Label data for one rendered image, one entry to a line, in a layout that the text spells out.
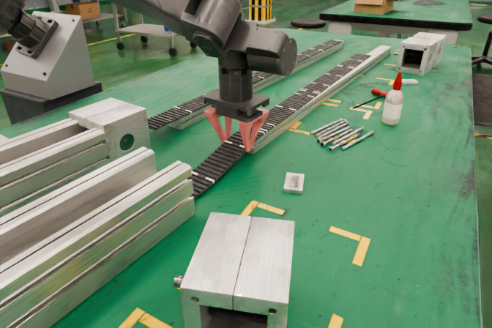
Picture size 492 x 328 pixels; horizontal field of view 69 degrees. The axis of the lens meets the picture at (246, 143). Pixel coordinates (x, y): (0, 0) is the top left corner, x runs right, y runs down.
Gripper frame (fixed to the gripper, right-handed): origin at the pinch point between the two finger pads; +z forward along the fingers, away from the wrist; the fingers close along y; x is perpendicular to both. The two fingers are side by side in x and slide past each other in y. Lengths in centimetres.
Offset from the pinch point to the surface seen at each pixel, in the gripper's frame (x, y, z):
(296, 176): -0.6, 12.9, 2.3
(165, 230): -23.0, 5.0, 1.8
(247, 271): -28.7, 22.3, -6.3
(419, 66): 80, 15, 1
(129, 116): -12.0, -14.0, -6.2
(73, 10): 289, -539, 43
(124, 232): -29.0, 5.1, -2.3
